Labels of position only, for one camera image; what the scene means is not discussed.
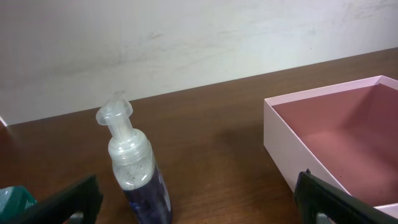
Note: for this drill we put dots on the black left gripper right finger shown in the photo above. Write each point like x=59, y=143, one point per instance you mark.
x=320, y=202

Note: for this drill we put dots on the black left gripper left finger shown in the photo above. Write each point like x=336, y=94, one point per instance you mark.
x=82, y=197

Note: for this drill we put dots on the purple foam pump bottle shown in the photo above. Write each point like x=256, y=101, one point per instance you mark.
x=134, y=165

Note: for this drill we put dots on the teal Listerine mouthwash bottle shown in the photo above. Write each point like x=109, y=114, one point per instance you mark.
x=14, y=201

